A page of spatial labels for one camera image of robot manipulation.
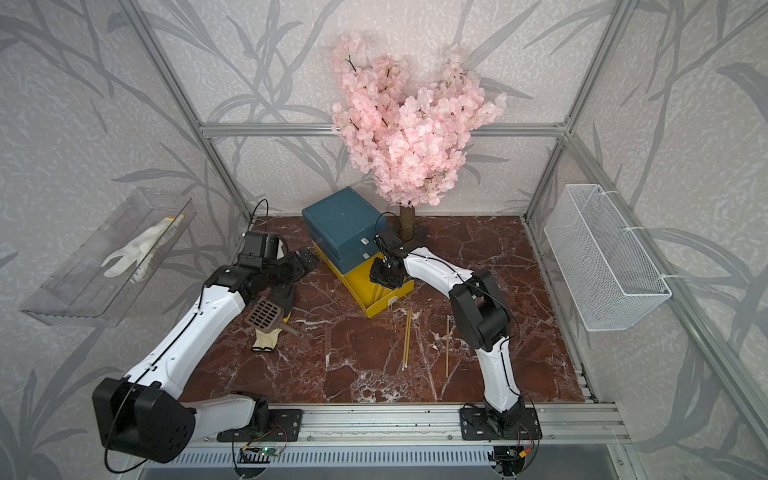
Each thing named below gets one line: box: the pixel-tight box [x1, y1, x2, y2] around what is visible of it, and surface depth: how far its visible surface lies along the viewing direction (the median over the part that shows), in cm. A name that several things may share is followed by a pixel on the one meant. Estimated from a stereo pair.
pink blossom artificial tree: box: [331, 33, 507, 240], surface depth 72 cm
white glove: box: [100, 214, 187, 283], surface depth 68 cm
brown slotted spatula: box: [244, 297, 305, 339], surface depth 91 cm
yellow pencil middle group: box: [402, 308, 412, 371], surface depth 90 cm
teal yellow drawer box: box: [302, 186, 414, 319], surface depth 93 cm
